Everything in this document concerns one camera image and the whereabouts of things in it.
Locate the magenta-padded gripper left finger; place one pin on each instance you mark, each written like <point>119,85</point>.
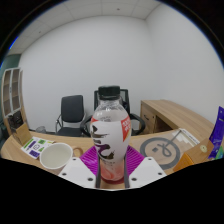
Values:
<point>75,171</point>

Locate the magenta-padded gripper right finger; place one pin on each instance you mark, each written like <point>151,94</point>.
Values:
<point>146,171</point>

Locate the pink drink bottle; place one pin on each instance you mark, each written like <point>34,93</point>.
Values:
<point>110,133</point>

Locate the white paper cup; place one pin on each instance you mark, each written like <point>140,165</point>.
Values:
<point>55,156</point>

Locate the white printed sticker sheet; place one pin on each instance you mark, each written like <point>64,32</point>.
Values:
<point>36,146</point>

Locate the orange cardboard box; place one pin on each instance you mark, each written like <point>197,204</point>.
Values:
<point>193,156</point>

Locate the grey waste bin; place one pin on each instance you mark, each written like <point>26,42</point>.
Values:
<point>40,129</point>

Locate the black padded office chair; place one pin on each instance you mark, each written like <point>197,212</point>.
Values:
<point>71,110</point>

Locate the wooden side desk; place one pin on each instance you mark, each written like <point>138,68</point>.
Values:
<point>173,115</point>

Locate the black mesh office chair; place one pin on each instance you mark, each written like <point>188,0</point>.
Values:
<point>125,100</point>

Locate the large dark brown box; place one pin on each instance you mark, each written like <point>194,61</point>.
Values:
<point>16,120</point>

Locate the purple standing pouch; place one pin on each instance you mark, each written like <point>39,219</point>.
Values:
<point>218,136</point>

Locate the wooden glass-door shelf cabinet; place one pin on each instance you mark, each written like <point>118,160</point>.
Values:
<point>13,90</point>

